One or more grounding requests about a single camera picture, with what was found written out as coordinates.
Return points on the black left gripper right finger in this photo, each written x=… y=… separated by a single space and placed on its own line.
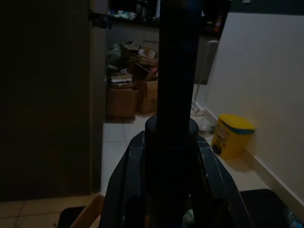
x=213 y=190

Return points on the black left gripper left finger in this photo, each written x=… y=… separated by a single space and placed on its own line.
x=126 y=185

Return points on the yellow plastic bin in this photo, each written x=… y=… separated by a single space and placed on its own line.
x=231 y=137

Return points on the closed brown cardboard box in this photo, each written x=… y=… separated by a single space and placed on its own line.
x=122 y=103

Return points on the printed brown cardboard box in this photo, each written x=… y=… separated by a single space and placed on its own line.
x=148 y=97

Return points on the dark grey cabinet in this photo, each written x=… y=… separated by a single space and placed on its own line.
x=47 y=95

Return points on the open cardboard box with clutter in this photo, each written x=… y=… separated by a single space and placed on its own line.
x=142 y=60

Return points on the orange bottle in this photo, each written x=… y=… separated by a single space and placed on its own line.
x=217 y=25

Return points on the white mug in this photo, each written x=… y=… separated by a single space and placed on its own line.
x=131 y=15

